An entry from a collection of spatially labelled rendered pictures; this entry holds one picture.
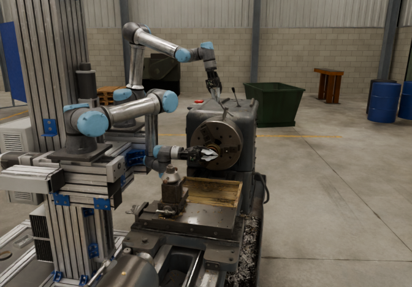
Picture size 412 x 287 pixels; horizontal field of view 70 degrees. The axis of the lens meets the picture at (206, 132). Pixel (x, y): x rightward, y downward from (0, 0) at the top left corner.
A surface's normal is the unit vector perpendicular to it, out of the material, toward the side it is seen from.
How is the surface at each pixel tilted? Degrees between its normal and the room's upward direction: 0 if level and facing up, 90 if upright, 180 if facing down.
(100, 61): 90
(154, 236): 0
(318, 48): 90
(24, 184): 90
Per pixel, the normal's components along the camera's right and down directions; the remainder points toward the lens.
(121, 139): -0.18, 0.27
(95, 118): 0.60, 0.26
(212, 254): 0.00, -0.96
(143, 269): 0.59, -0.73
